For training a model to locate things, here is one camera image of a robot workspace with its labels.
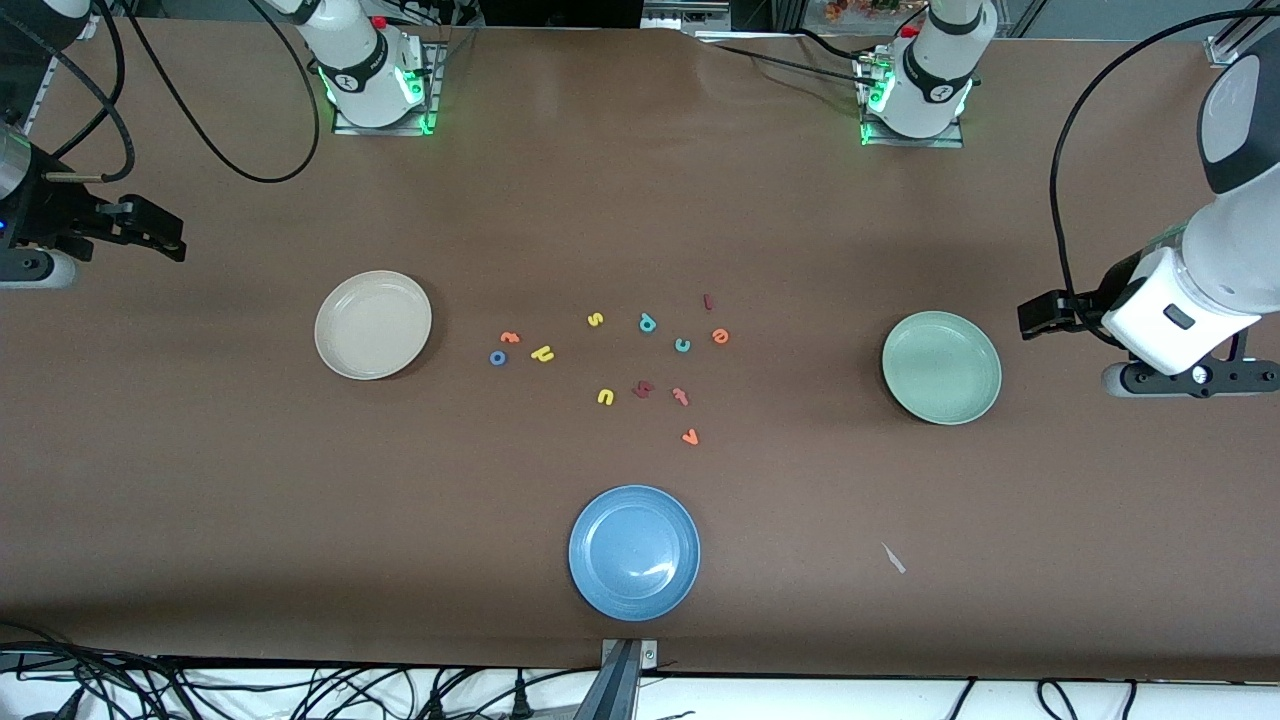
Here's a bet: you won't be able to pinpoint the black cable across table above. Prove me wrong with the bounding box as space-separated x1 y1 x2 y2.
700 28 886 91

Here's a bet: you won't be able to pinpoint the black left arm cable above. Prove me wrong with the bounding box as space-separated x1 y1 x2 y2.
1048 8 1280 346

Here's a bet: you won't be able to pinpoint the silver aluminium frame rail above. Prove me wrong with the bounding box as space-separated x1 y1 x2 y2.
1205 8 1263 67
18 40 61 136

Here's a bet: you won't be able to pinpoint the blue round plate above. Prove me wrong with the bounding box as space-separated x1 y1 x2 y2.
568 485 701 622

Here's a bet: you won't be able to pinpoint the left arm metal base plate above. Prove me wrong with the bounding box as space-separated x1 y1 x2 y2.
858 50 966 149

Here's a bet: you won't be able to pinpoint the brown table cover sheet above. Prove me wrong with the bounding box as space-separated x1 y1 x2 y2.
0 18 1280 683

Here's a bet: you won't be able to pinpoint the beige round plate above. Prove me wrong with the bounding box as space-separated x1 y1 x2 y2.
314 270 433 381

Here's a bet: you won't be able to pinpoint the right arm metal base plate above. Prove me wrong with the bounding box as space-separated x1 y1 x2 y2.
331 40 446 136

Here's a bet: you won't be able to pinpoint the white equipment box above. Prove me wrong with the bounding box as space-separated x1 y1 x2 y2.
640 0 733 41

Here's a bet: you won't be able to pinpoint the green round plate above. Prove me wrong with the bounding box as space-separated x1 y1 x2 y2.
881 311 1003 426

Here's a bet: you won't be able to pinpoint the tangled black floor cables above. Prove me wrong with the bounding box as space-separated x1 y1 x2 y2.
0 622 601 720

